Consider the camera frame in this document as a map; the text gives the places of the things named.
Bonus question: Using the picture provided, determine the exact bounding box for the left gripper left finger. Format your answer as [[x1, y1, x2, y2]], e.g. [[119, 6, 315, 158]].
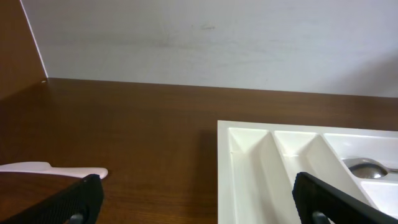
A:
[[1, 174, 104, 224]]

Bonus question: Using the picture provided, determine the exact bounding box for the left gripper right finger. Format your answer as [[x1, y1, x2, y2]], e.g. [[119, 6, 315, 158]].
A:
[[292, 172, 397, 224]]

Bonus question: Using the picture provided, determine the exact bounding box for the large steel spoon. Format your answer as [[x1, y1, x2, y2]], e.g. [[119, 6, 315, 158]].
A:
[[343, 158, 397, 179]]

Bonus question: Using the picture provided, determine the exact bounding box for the pink plastic knife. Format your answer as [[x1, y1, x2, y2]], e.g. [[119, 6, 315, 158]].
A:
[[1, 162, 108, 179]]

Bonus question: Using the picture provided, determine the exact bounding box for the white plastic cutlery tray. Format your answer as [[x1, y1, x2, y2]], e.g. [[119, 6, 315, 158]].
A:
[[218, 121, 397, 223]]

